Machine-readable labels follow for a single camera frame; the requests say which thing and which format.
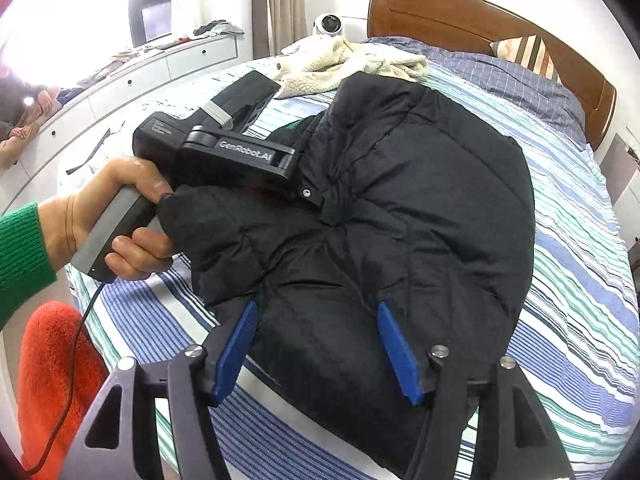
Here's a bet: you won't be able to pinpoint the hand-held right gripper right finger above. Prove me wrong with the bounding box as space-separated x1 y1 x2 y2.
376 300 573 480

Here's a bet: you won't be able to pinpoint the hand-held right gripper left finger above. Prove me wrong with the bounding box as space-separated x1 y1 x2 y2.
62 299 259 480

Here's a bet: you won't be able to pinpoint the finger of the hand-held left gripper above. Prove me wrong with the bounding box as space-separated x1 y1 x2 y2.
280 147 347 227

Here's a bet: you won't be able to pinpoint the black puffer jacket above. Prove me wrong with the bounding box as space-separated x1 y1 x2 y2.
160 72 536 478

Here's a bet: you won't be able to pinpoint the pile of small clothes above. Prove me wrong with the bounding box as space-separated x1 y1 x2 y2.
192 20 246 39

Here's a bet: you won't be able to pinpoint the person's left hand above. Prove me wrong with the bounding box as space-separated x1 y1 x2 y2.
37 156 176 283

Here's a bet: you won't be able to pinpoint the black cloth with grey band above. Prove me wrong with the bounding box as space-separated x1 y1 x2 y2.
202 71 281 136

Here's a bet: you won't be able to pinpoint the white dresser with drawers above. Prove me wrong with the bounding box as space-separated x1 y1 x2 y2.
0 35 248 208

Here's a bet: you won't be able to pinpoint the cream fleece garment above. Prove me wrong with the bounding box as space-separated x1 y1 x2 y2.
272 35 431 101

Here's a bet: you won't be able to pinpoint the laptop screen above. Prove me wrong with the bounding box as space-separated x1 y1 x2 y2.
140 2 173 43

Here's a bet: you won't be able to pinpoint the beige curtain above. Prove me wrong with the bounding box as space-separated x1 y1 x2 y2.
251 0 301 58

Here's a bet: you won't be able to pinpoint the white nightstand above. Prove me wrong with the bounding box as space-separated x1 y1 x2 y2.
344 16 371 44

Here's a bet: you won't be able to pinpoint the striped bed duvet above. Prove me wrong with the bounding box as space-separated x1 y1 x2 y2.
57 35 640 480

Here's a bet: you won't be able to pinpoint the person's orange pants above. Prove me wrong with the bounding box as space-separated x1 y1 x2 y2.
17 302 108 480

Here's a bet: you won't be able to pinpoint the blue checked quilt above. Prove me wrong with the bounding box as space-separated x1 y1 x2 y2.
360 37 586 143

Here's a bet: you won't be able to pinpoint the wooden headboard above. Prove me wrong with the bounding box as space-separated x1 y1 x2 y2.
367 0 617 153

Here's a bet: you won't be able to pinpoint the striped brown pillow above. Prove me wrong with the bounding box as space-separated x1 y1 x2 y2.
492 35 561 83

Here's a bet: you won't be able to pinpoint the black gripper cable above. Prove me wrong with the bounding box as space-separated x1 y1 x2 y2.
22 280 108 476

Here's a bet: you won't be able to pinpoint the white security camera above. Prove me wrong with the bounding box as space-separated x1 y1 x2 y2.
312 11 346 38

